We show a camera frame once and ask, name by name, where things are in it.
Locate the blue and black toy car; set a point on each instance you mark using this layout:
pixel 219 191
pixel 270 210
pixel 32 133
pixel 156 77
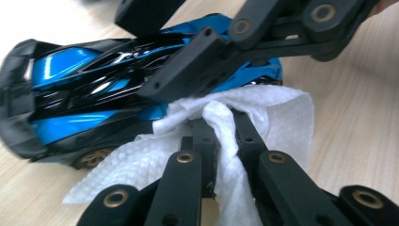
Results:
pixel 69 94

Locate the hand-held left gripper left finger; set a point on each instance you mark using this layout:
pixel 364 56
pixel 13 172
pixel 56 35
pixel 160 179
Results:
pixel 207 150

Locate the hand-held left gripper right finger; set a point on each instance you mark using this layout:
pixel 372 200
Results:
pixel 249 141

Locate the white wet wipe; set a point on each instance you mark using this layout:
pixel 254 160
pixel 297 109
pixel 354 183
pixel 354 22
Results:
pixel 282 119

